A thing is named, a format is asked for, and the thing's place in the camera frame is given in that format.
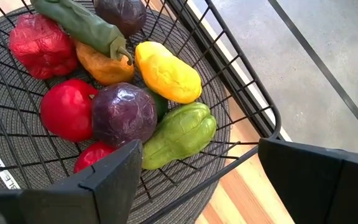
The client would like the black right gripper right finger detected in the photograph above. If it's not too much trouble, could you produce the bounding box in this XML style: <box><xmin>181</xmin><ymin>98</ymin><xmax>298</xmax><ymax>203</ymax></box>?
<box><xmin>257</xmin><ymin>138</ymin><xmax>358</xmax><ymax>224</ymax></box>

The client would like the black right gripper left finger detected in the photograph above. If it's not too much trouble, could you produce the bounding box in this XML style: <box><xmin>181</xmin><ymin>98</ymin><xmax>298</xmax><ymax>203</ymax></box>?
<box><xmin>0</xmin><ymin>139</ymin><xmax>144</xmax><ymax>224</ymax></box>

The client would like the purple plum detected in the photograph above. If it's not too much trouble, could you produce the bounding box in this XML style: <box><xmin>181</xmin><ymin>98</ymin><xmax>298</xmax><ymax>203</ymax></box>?
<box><xmin>91</xmin><ymin>82</ymin><xmax>158</xmax><ymax>149</ymax></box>
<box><xmin>93</xmin><ymin>0</ymin><xmax>148</xmax><ymax>38</ymax></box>

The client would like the orange bell pepper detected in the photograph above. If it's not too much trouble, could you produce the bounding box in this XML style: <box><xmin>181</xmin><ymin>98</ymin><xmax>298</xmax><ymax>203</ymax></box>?
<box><xmin>74</xmin><ymin>40</ymin><xmax>135</xmax><ymax>87</ymax></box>

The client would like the green lime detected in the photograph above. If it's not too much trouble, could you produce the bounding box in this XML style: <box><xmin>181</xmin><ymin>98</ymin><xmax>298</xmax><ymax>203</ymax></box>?
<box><xmin>147</xmin><ymin>88</ymin><xmax>170</xmax><ymax>123</ymax></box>

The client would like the red bell pepper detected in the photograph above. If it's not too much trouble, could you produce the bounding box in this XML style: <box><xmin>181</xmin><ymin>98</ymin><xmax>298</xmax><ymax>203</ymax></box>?
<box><xmin>8</xmin><ymin>13</ymin><xmax>80</xmax><ymax>80</ymax></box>

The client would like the yellow lemon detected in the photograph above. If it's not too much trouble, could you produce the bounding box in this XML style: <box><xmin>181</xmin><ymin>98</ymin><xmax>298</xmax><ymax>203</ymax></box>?
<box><xmin>134</xmin><ymin>40</ymin><xmax>203</xmax><ymax>105</ymax></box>

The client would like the dark green poblano pepper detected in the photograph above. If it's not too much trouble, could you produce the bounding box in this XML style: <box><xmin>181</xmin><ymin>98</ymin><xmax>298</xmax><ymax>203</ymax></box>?
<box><xmin>30</xmin><ymin>0</ymin><xmax>134</xmax><ymax>66</ymax></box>

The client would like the grey round woven placemat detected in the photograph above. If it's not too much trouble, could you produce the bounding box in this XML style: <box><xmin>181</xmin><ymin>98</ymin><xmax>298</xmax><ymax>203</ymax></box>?
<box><xmin>0</xmin><ymin>0</ymin><xmax>232</xmax><ymax>224</ymax></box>

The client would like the black wire basket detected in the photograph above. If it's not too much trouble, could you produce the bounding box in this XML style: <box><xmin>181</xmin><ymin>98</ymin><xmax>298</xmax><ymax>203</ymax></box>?
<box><xmin>0</xmin><ymin>0</ymin><xmax>282</xmax><ymax>224</ymax></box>

